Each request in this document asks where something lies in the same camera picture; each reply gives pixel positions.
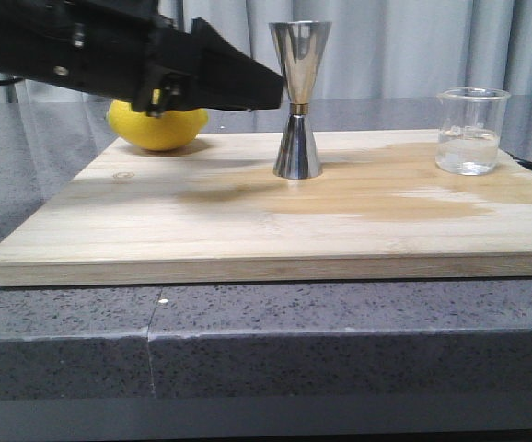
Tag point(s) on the grey curtain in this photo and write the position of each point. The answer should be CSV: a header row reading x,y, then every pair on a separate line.
x,y
388,49

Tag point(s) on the light wooden cutting board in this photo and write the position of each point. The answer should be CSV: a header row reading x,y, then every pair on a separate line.
x,y
213,211

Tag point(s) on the yellow lemon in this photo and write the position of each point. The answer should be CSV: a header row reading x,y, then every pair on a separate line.
x,y
171,130

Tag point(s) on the clear glass beaker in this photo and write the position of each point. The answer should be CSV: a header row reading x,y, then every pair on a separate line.
x,y
470,132

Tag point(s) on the steel double jigger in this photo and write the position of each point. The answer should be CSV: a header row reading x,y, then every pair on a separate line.
x,y
299,46

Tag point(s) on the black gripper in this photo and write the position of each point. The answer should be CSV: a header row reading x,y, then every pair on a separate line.
x,y
108,48

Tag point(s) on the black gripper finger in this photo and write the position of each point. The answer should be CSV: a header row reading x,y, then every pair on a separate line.
x,y
227,79

